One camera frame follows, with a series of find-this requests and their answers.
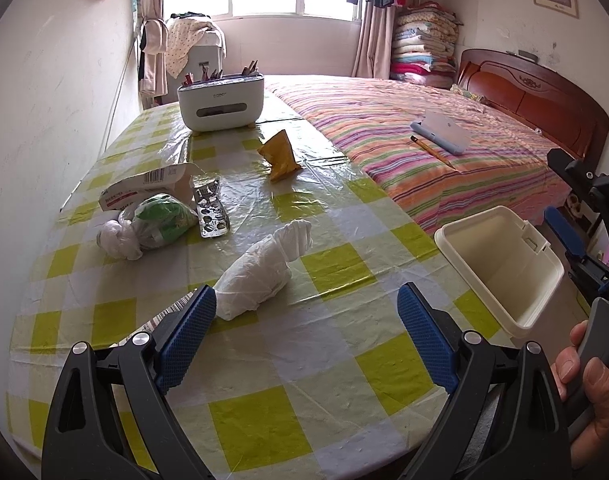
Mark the small wrapped green bag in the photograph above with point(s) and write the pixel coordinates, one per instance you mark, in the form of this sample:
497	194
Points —
160	220

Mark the cream plastic trash bin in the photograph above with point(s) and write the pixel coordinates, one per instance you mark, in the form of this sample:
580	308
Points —
507	262

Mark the white appliance with cloth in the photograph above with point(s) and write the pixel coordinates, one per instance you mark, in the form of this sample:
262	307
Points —
196	45

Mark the stack of folded quilts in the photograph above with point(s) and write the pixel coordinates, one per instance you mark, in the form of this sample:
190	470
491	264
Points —
423	46

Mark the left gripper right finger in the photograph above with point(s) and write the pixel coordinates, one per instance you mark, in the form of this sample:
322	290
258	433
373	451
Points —
503	418

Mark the small white tissue ball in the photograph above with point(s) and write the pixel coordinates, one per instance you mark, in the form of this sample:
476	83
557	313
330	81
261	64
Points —
118	239

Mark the yellow snack wrapper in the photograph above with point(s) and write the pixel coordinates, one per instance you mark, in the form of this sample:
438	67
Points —
278	153

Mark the silver pill blister pack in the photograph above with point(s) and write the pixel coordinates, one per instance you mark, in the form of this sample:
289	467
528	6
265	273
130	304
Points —
213	220

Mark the yellow checkered tablecloth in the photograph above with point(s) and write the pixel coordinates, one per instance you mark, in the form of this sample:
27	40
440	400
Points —
307	371

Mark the white tissue organizer box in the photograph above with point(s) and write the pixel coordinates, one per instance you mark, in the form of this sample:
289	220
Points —
228	102

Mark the blue white pencil case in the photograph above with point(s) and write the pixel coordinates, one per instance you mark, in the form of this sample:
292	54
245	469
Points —
444	132

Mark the pink curtain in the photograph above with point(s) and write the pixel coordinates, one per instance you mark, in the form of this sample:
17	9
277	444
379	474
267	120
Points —
153	49
373	56

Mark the person's right hand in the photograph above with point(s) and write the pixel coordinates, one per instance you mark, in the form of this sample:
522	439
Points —
595	380

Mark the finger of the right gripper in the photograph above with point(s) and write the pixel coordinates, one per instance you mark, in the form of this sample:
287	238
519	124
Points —
572	171
565	232

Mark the pink left curtain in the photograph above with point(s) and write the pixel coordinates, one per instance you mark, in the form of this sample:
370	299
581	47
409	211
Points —
153	49

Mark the yellow pencil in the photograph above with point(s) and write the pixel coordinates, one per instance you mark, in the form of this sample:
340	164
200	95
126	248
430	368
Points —
426	148

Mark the red wooden headboard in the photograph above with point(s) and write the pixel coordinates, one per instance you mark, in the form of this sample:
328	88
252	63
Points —
540	99

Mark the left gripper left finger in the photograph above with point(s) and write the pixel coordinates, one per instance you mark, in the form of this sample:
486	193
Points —
84	436

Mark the striped bed sheet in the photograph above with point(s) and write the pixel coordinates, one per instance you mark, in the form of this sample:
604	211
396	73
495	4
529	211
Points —
370	120

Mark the white medicine box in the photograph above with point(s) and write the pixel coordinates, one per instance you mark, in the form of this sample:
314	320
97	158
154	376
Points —
175	180

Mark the pink right curtain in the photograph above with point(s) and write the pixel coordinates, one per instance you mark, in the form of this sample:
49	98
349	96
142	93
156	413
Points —
373	56

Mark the white tissue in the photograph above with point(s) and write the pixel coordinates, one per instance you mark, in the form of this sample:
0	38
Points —
262	271

